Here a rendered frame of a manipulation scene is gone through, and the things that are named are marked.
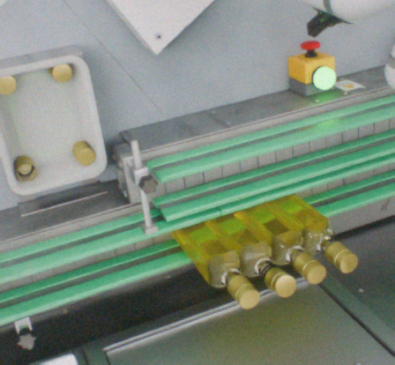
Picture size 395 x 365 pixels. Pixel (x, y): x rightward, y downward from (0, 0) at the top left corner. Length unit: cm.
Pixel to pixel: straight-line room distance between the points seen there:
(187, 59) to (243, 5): 15
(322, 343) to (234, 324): 15
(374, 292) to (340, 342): 19
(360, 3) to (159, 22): 49
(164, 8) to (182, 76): 17
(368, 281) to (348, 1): 68
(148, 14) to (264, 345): 59
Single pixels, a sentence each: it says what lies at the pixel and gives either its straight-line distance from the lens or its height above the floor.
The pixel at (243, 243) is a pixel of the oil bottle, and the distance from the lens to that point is 102.
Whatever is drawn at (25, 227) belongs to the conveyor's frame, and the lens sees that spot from 112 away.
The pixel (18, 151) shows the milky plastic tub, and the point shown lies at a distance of 115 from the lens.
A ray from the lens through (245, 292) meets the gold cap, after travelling 93.
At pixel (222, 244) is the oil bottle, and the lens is 102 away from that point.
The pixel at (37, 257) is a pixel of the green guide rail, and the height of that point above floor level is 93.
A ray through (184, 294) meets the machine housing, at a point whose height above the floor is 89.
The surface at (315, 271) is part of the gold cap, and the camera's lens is 98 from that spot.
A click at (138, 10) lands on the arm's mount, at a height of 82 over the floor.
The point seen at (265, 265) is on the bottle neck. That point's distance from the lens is 99.
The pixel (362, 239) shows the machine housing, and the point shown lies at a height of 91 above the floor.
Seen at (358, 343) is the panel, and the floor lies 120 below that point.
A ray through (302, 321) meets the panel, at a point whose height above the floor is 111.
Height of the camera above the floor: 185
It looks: 59 degrees down
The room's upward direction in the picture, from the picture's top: 133 degrees clockwise
